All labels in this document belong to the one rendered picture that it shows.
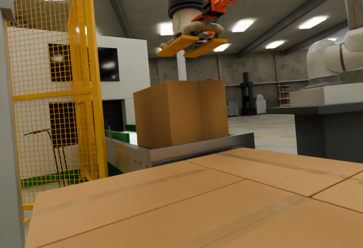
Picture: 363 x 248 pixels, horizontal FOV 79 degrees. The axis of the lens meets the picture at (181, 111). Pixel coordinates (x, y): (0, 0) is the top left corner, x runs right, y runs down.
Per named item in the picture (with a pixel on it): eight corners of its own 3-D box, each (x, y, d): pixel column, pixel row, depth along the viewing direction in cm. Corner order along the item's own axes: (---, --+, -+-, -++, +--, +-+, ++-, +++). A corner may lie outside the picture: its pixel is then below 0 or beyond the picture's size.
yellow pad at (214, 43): (183, 57, 147) (182, 49, 147) (195, 57, 152) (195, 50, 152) (213, 41, 117) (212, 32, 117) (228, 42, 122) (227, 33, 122)
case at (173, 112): (137, 144, 169) (132, 93, 169) (182, 138, 189) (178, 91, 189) (173, 155, 117) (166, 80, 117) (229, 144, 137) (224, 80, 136)
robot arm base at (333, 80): (321, 88, 144) (320, 80, 144) (352, 84, 123) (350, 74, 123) (296, 91, 142) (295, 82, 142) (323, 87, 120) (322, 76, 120)
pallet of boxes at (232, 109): (235, 116, 1665) (234, 101, 1664) (239, 116, 1591) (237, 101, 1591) (221, 117, 1653) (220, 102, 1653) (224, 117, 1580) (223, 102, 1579)
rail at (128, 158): (85, 146, 303) (84, 132, 303) (89, 145, 306) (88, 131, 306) (150, 193, 105) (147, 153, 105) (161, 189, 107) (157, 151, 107)
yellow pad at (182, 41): (156, 55, 138) (155, 48, 138) (170, 56, 143) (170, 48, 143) (182, 38, 108) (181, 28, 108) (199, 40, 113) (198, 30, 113)
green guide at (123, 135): (87, 134, 305) (86, 128, 305) (95, 133, 310) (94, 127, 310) (116, 146, 167) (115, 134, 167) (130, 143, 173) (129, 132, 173)
